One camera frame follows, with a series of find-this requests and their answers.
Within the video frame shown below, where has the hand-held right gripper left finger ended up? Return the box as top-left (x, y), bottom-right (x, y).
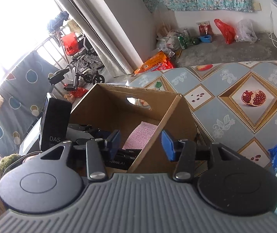
top-left (41, 130), bottom-right (121, 181)

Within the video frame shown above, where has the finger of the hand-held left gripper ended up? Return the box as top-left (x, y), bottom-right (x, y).
top-left (105, 149), bottom-right (140, 171)
top-left (79, 124), bottom-right (108, 139)

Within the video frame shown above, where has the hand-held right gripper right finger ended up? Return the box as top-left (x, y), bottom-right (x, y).
top-left (161, 130), bottom-right (244, 182)

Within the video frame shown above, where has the brown cardboard box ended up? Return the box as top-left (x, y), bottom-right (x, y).
top-left (69, 83), bottom-right (198, 174)

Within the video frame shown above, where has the pink textured cloth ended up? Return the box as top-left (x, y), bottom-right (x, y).
top-left (122, 121), bottom-right (159, 151)

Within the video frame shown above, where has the white panel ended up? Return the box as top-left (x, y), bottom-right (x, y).
top-left (19, 116), bottom-right (42, 156)

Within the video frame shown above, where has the crumpled red bag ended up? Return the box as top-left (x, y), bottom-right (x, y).
top-left (64, 84), bottom-right (89, 100)

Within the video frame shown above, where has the grey dotted blanket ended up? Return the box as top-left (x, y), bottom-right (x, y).
top-left (0, 50), bottom-right (64, 156)

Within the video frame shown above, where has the olive fuzzy cloth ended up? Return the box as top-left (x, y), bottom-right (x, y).
top-left (0, 153), bottom-right (23, 173)

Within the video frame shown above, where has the folded wheelchair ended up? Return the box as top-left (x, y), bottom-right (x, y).
top-left (61, 33), bottom-right (106, 85)

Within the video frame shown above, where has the red printed shopping bag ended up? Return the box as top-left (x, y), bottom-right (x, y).
top-left (61, 32), bottom-right (79, 56)

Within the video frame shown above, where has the orange snack packet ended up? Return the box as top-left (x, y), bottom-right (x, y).
top-left (134, 50), bottom-right (175, 75)

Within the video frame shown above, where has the dark blue hanging garment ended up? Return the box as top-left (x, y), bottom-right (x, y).
top-left (48, 11), bottom-right (69, 33)

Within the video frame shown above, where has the grey curtain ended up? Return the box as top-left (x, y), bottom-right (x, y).
top-left (44, 0), bottom-right (144, 74)

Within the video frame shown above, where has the green bottle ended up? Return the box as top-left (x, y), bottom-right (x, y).
top-left (177, 36), bottom-right (188, 50)

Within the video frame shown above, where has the crumpled packaging heap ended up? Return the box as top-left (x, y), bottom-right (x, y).
top-left (156, 29), bottom-right (181, 51)

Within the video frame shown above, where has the red packet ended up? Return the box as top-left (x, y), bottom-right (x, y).
top-left (197, 21), bottom-right (213, 37)

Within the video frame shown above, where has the red plastic bag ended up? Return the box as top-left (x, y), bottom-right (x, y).
top-left (214, 19), bottom-right (236, 44)

